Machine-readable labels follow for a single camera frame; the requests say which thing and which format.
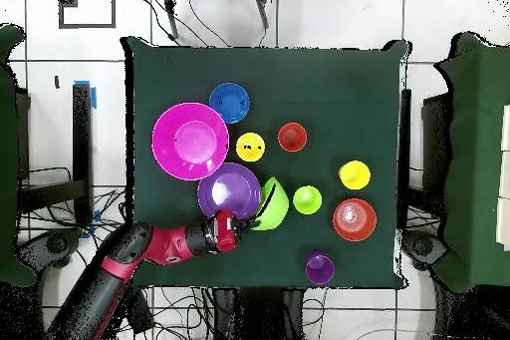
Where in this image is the green bowl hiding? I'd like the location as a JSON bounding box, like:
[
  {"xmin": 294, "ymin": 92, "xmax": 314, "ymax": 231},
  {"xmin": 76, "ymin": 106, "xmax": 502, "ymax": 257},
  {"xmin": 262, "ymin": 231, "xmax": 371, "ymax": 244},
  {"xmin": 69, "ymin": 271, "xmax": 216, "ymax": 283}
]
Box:
[{"xmin": 250, "ymin": 175, "xmax": 290, "ymax": 232}]

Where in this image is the purple bowl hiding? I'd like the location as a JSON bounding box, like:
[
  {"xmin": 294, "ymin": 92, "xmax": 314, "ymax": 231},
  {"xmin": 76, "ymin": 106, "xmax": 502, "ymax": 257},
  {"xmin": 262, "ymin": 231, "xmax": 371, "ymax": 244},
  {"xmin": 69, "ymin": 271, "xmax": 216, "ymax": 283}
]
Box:
[{"xmin": 196, "ymin": 162, "xmax": 263, "ymax": 223}]

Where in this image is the green cup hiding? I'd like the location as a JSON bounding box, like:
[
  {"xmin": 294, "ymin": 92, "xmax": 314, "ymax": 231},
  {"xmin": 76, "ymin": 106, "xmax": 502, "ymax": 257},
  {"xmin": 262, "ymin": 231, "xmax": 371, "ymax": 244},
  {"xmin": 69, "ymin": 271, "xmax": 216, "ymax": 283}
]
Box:
[{"xmin": 292, "ymin": 184, "xmax": 324, "ymax": 216}]

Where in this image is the yellow ribbed cup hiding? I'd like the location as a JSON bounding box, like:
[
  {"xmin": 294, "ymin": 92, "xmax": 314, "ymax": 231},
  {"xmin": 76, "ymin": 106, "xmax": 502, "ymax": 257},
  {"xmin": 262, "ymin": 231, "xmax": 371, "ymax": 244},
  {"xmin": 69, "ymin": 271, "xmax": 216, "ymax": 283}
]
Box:
[{"xmin": 235, "ymin": 132, "xmax": 267, "ymax": 164}]

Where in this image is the purple cup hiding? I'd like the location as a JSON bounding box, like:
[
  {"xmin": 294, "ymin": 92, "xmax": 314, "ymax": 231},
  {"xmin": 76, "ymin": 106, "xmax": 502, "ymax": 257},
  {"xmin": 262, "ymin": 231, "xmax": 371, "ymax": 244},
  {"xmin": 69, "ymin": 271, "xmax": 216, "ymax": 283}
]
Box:
[{"xmin": 305, "ymin": 251, "xmax": 337, "ymax": 286}]

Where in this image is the orange cup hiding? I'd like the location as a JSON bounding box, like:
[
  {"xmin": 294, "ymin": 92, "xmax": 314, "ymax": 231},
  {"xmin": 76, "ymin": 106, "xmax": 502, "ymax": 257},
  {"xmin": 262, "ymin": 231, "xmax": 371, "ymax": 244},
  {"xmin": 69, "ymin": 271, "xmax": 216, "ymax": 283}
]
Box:
[{"xmin": 277, "ymin": 122, "xmax": 309, "ymax": 154}]

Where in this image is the pink bowl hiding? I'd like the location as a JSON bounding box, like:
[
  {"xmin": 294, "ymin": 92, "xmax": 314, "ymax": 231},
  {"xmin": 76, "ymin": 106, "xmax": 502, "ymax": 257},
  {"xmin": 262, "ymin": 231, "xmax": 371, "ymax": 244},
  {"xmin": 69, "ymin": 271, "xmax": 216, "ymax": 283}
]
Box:
[{"xmin": 151, "ymin": 102, "xmax": 231, "ymax": 181}]

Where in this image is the orange bowl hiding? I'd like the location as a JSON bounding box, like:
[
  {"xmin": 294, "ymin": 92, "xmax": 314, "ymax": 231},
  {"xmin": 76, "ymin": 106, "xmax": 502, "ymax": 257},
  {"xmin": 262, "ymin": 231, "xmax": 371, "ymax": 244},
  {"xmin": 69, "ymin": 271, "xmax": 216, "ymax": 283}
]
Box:
[{"xmin": 332, "ymin": 197, "xmax": 379, "ymax": 243}]

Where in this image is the tall yellow cup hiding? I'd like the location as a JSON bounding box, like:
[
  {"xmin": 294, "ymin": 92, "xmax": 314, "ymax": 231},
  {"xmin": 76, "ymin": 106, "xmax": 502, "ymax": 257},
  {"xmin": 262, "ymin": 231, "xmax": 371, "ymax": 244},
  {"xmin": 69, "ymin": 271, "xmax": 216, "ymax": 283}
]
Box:
[{"xmin": 338, "ymin": 160, "xmax": 372, "ymax": 191}]

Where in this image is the blue bowl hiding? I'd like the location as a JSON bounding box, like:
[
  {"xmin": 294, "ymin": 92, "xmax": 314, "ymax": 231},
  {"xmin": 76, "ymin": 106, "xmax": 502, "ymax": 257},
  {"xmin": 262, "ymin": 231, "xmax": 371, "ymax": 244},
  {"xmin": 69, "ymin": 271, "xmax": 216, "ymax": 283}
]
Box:
[{"xmin": 208, "ymin": 82, "xmax": 251, "ymax": 125}]

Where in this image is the dark green tablecloth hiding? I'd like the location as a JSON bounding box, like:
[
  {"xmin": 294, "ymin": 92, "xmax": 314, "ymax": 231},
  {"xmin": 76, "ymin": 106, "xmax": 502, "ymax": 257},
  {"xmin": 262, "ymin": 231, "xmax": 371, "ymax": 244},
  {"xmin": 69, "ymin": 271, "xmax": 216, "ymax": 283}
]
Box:
[{"xmin": 120, "ymin": 35, "xmax": 411, "ymax": 291}]

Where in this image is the black metal stand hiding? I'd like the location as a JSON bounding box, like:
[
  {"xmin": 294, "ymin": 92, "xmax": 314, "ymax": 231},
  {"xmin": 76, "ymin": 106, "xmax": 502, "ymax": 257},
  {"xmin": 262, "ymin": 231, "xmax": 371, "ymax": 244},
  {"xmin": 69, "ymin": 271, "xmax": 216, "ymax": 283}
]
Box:
[{"xmin": 17, "ymin": 82, "xmax": 95, "ymax": 229}]

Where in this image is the blue tape strip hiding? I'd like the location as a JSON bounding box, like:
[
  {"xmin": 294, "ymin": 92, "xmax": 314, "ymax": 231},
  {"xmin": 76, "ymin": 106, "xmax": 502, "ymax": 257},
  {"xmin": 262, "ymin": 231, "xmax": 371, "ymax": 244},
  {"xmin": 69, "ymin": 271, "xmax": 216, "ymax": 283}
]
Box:
[{"xmin": 73, "ymin": 79, "xmax": 98, "ymax": 110}]

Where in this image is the neighbouring green-clothed table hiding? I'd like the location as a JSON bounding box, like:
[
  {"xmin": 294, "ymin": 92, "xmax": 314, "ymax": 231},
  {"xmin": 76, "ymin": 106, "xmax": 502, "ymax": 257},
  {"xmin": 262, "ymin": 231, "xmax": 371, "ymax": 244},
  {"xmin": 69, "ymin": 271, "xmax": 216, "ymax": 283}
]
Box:
[
  {"xmin": 0, "ymin": 24, "xmax": 39, "ymax": 289},
  {"xmin": 431, "ymin": 31, "xmax": 510, "ymax": 293}
]

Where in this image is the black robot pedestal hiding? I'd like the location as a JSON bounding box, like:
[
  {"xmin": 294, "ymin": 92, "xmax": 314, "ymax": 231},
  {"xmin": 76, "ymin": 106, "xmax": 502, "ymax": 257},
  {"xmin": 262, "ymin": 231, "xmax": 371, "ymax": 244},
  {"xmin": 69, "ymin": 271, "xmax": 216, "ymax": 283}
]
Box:
[{"xmin": 214, "ymin": 287, "xmax": 306, "ymax": 340}]

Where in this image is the grey robot pedestal leg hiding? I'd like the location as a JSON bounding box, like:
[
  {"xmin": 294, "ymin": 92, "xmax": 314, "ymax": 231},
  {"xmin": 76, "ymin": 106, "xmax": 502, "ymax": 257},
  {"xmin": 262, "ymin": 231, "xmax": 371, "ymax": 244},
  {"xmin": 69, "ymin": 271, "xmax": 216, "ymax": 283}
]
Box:
[
  {"xmin": 17, "ymin": 227, "xmax": 83, "ymax": 271},
  {"xmin": 399, "ymin": 231, "xmax": 449, "ymax": 273}
]

